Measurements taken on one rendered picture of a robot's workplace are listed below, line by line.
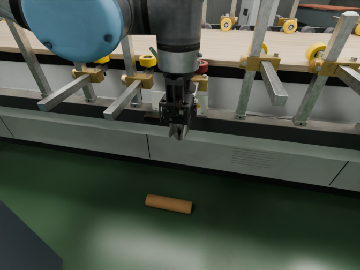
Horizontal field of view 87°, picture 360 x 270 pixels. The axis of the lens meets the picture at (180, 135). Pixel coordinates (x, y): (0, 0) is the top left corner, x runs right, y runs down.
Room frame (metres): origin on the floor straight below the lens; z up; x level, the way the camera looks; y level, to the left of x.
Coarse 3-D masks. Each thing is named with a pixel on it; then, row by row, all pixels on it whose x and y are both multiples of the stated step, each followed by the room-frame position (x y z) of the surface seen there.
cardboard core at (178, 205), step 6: (150, 198) 0.71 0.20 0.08; (156, 198) 0.71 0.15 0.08; (162, 198) 0.71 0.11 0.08; (168, 198) 0.71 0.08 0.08; (174, 198) 0.71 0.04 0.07; (150, 204) 0.68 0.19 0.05; (156, 204) 0.67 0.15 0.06; (162, 204) 0.67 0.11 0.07; (168, 204) 0.67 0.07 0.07; (174, 204) 0.67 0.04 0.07; (180, 204) 0.66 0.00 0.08; (186, 204) 0.66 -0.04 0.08; (174, 210) 0.64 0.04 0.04; (180, 210) 0.64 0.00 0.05; (186, 210) 0.63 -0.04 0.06
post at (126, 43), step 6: (126, 36) 0.81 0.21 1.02; (126, 42) 0.81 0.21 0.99; (126, 48) 0.81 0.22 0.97; (132, 48) 0.83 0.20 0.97; (126, 54) 0.81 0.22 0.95; (132, 54) 0.83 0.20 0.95; (126, 60) 0.81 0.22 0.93; (132, 60) 0.82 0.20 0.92; (126, 66) 0.81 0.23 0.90; (132, 66) 0.81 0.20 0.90; (126, 72) 0.82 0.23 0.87; (132, 72) 0.81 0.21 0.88; (138, 96) 0.82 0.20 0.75; (132, 102) 0.81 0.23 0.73; (138, 102) 0.81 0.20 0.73
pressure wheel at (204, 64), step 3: (201, 60) 0.88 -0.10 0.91; (201, 63) 0.85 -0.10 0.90; (204, 63) 0.83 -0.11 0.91; (207, 63) 0.84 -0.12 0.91; (201, 66) 0.81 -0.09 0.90; (204, 66) 0.81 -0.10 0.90; (207, 66) 0.83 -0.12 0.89; (198, 69) 0.81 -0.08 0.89; (201, 69) 0.81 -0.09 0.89; (204, 69) 0.81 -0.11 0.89; (207, 69) 0.84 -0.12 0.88; (195, 72) 0.81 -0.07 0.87; (198, 72) 0.81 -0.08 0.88; (201, 72) 0.81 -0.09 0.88; (204, 72) 0.82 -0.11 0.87
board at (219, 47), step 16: (0, 32) 1.56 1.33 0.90; (32, 32) 1.56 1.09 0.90; (208, 32) 1.56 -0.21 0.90; (224, 32) 1.56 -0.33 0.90; (240, 32) 1.56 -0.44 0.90; (272, 32) 1.56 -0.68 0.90; (0, 48) 1.15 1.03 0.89; (16, 48) 1.13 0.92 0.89; (32, 48) 1.11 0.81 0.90; (144, 48) 1.11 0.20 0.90; (208, 48) 1.11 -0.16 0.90; (224, 48) 1.11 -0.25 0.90; (240, 48) 1.11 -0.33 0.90; (272, 48) 1.11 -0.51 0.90; (288, 48) 1.11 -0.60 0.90; (304, 48) 1.11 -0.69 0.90; (352, 48) 1.11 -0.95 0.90; (208, 64) 0.91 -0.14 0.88; (224, 64) 0.90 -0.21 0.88; (288, 64) 0.84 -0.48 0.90; (304, 64) 0.84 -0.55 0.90
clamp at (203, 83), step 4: (196, 76) 0.78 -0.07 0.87; (200, 76) 0.78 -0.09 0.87; (192, 80) 0.75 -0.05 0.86; (196, 80) 0.75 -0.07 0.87; (200, 80) 0.74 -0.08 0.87; (204, 80) 0.74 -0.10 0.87; (200, 84) 0.74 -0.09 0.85; (204, 84) 0.74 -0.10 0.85; (200, 88) 0.74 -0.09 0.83; (204, 88) 0.74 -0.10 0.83
